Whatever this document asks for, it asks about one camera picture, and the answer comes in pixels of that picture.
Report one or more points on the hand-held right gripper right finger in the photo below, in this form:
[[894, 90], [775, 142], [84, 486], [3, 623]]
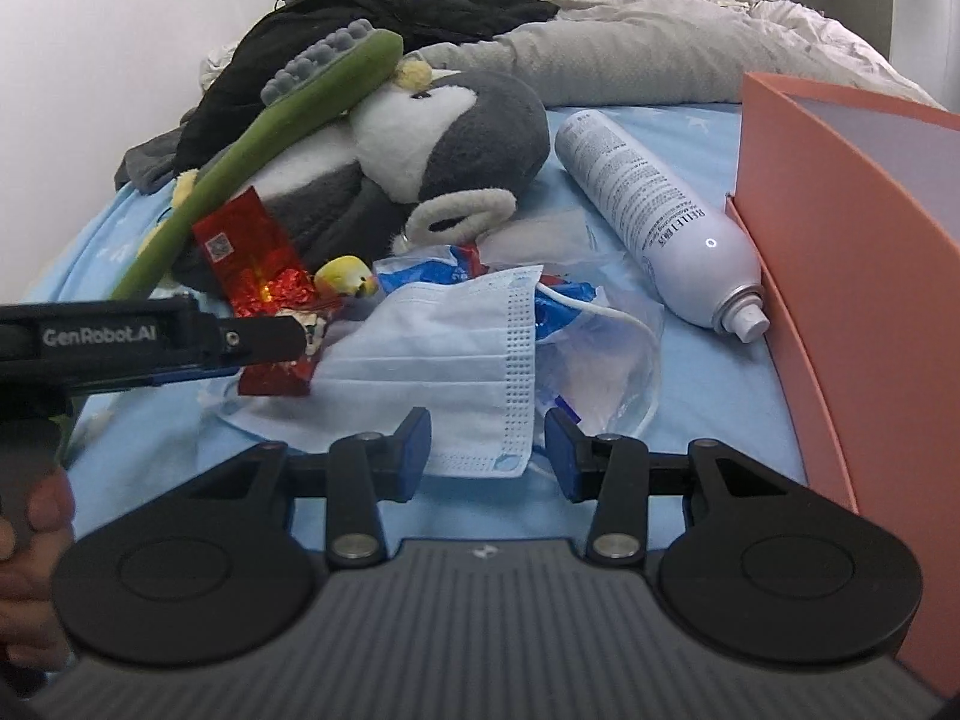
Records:
[[561, 461]]

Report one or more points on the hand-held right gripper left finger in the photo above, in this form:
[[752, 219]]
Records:
[[415, 465]]

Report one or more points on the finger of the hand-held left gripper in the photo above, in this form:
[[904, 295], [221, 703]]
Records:
[[266, 337], [195, 373]]

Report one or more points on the red snack packet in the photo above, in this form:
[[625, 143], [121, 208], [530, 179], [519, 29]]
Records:
[[240, 247]]

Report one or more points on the clear plastic bag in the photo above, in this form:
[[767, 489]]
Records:
[[607, 375]]

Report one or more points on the blue face mask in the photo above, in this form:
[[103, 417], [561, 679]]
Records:
[[435, 360]]

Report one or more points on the orange cardboard box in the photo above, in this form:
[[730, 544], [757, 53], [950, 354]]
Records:
[[862, 277]]

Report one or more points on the person's left hand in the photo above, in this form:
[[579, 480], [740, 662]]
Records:
[[37, 600]]

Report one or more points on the small yellow toy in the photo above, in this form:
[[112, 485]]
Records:
[[341, 276]]

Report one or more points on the light blue bed sheet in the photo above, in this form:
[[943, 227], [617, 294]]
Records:
[[720, 390]]

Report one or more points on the dark grey cloth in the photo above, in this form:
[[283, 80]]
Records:
[[146, 161]]

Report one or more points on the green toothbrush plush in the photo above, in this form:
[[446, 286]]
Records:
[[247, 150]]

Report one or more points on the black clothing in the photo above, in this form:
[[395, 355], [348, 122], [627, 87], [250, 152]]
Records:
[[247, 67]]

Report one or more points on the white spray bottle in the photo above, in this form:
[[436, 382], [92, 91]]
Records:
[[637, 195]]

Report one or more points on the grey white penguin plush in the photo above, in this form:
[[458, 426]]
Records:
[[480, 135]]

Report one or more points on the grey duvet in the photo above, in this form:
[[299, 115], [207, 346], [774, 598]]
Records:
[[637, 52]]

